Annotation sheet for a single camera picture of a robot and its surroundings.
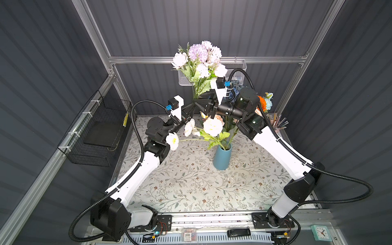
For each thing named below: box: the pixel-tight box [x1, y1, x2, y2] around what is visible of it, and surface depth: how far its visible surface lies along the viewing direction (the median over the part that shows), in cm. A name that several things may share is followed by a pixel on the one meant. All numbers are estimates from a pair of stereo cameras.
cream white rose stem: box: [199, 117, 231, 151], surface depth 61 cm
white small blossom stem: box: [165, 118, 213, 151], surface depth 54 cm
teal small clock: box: [310, 224, 333, 242], surface depth 71 cm
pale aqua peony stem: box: [264, 92, 274, 111], surface depth 75 cm
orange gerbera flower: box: [257, 95, 267, 112], surface depth 73 cm
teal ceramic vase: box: [213, 143, 233, 171], surface depth 82 cm
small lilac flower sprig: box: [188, 43, 209, 63], surface depth 47 cm
